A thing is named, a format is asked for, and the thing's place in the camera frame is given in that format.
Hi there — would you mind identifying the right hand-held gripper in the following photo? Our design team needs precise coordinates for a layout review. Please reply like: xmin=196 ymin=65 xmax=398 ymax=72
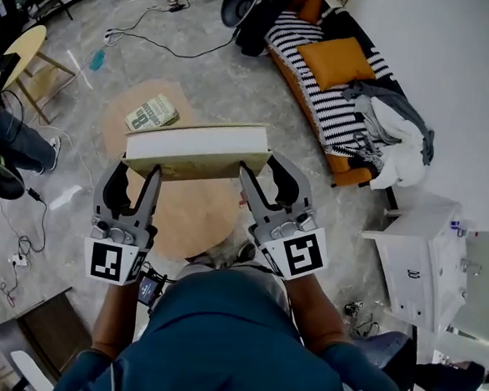
xmin=232 ymin=149 xmax=337 ymax=285

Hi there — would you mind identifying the person's shoe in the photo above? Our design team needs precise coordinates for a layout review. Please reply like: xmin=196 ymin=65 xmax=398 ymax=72
xmin=237 ymin=239 xmax=258 ymax=264
xmin=40 ymin=134 xmax=63 ymax=175

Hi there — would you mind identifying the white power strip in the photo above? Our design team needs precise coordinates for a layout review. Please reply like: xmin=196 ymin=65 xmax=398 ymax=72
xmin=8 ymin=252 xmax=32 ymax=269
xmin=102 ymin=28 xmax=124 ymax=48

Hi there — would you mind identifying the black white striped blanket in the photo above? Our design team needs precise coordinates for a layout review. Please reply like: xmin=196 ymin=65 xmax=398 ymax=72
xmin=257 ymin=7 xmax=399 ymax=163

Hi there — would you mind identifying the white flat panel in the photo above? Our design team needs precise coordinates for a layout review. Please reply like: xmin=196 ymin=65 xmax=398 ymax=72
xmin=6 ymin=348 xmax=58 ymax=391

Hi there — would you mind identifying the person's right forearm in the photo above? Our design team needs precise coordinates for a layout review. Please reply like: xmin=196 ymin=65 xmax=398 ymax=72
xmin=278 ymin=271 xmax=357 ymax=358

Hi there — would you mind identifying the small orange cushion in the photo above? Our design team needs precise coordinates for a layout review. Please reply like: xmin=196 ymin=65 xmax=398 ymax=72
xmin=295 ymin=0 xmax=327 ymax=27

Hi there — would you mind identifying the grey cloth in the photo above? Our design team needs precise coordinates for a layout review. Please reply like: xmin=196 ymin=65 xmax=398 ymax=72
xmin=337 ymin=77 xmax=440 ymax=168

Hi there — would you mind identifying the white cloth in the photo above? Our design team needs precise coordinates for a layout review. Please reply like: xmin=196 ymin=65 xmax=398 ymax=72
xmin=347 ymin=94 xmax=432 ymax=195

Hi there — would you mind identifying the thick cream book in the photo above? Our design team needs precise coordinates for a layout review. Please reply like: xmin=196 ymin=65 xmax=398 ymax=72
xmin=121 ymin=113 xmax=276 ymax=190

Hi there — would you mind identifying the orange sofa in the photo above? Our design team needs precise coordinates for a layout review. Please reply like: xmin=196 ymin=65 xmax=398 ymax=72
xmin=253 ymin=0 xmax=445 ymax=194

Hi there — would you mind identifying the person's left forearm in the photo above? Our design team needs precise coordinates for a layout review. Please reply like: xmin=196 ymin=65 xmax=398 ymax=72
xmin=89 ymin=277 xmax=142 ymax=363

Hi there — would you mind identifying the small black screen device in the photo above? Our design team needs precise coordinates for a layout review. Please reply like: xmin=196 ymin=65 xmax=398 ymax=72
xmin=136 ymin=268 xmax=168 ymax=310

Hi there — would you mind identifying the large orange cushion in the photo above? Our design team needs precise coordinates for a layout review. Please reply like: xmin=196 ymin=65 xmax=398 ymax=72
xmin=292 ymin=31 xmax=381 ymax=97

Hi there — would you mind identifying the white cabinet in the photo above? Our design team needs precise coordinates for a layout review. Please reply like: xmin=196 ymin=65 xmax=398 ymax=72
xmin=352 ymin=187 xmax=478 ymax=340

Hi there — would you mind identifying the black box device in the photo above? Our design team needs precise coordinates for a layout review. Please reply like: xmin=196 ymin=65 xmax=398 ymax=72
xmin=0 ymin=52 xmax=22 ymax=91

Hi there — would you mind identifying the round wooden table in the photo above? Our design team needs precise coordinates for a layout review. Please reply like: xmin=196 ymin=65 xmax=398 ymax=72
xmin=91 ymin=75 xmax=250 ymax=267

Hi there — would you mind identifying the blue chair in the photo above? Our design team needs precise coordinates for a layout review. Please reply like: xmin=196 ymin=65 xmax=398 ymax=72
xmin=348 ymin=327 xmax=421 ymax=391

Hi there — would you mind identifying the person's blue jacket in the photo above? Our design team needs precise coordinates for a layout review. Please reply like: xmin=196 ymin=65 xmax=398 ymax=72
xmin=52 ymin=255 xmax=418 ymax=391

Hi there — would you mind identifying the yellow round side table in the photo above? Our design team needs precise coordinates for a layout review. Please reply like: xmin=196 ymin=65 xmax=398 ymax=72
xmin=0 ymin=22 xmax=81 ymax=128

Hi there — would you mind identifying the thin green printed book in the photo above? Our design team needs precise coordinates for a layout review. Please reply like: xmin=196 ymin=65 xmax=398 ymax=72
xmin=124 ymin=90 xmax=183 ymax=136

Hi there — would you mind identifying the black bag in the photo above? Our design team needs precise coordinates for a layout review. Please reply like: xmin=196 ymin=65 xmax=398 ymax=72
xmin=234 ymin=0 xmax=302 ymax=61

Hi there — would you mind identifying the long black floor cable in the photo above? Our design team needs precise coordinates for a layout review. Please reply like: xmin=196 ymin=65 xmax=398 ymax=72
xmin=105 ymin=0 xmax=262 ymax=65

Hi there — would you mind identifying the teal floor object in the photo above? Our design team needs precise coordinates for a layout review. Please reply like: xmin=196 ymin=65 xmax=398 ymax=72
xmin=87 ymin=48 xmax=107 ymax=73

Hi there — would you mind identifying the tangle of black cables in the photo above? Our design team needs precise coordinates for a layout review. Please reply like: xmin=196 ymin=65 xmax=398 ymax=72
xmin=342 ymin=298 xmax=383 ymax=339

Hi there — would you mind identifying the dark wooden board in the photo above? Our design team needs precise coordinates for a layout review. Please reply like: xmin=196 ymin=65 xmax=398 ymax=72
xmin=11 ymin=288 xmax=97 ymax=386

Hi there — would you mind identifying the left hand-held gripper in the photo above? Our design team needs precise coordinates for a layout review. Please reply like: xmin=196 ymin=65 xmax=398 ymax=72
xmin=81 ymin=156 xmax=163 ymax=288

